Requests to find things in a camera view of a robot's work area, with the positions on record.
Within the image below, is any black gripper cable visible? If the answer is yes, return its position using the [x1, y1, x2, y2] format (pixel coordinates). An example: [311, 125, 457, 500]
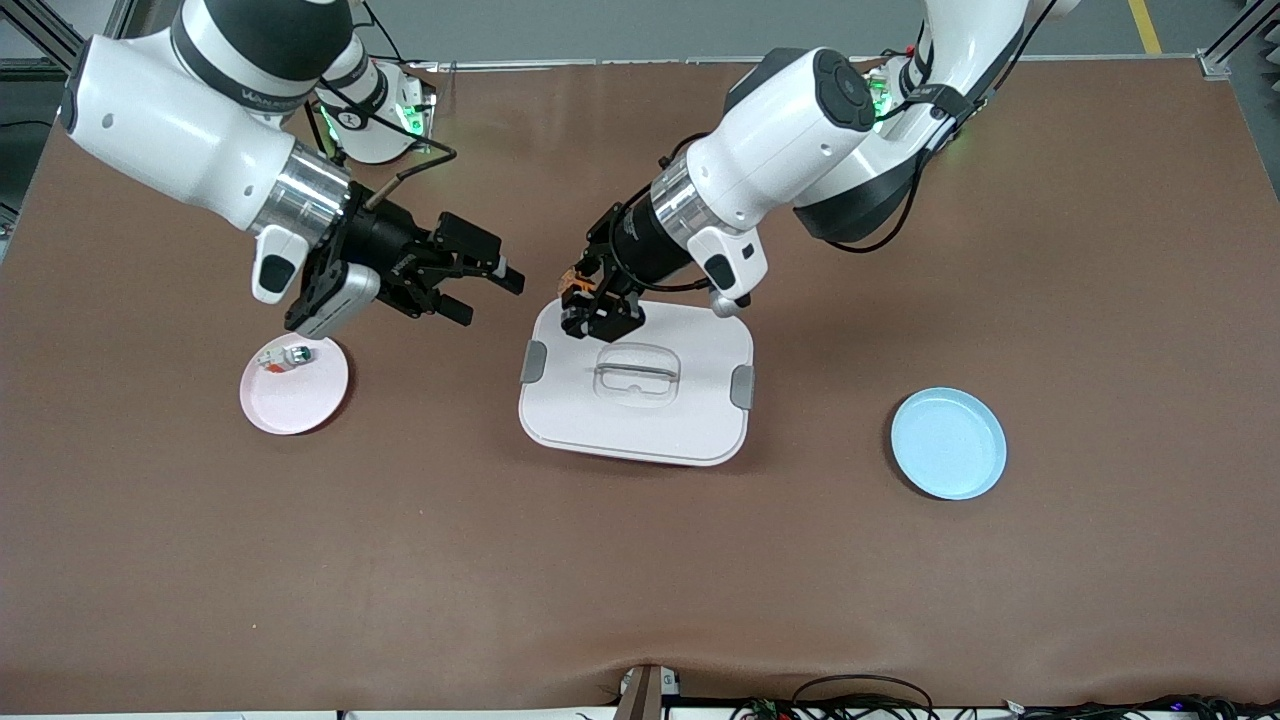
[320, 75, 459, 211]
[600, 90, 1041, 298]

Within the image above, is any black cable bundle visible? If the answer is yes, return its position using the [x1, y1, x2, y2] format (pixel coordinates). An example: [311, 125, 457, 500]
[1000, 693, 1280, 720]

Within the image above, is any brown table mat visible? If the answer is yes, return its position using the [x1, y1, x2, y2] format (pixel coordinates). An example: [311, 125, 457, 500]
[0, 58, 1280, 713]

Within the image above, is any small dark brown object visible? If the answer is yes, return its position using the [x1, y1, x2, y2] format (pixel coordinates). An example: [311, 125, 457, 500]
[560, 265, 604, 319]

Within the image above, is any pink round plate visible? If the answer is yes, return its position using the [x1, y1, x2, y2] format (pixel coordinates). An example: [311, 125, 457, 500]
[240, 332, 350, 436]

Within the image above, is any light blue round plate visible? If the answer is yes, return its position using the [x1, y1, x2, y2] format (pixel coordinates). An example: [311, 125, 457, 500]
[890, 387, 1008, 501]

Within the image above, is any black looped cable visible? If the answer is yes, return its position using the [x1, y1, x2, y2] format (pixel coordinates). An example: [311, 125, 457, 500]
[790, 675, 936, 720]

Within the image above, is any black right arm base cable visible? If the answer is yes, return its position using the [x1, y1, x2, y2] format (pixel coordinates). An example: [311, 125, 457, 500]
[360, 0, 403, 63]

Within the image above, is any aluminium frame profile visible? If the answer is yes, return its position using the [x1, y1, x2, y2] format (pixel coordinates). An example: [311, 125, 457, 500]
[1203, 0, 1280, 81]
[0, 0, 141, 71]

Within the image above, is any white lidded lunch box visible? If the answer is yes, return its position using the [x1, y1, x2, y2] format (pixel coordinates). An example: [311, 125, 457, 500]
[518, 295, 755, 468]

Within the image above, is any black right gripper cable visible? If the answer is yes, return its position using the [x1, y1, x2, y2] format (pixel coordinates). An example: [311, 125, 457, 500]
[320, 75, 459, 211]

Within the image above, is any brown camera stand post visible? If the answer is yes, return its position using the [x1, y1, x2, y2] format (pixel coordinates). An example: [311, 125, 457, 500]
[618, 665, 681, 720]

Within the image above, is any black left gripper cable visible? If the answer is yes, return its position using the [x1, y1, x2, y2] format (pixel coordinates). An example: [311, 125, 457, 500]
[600, 90, 1041, 298]

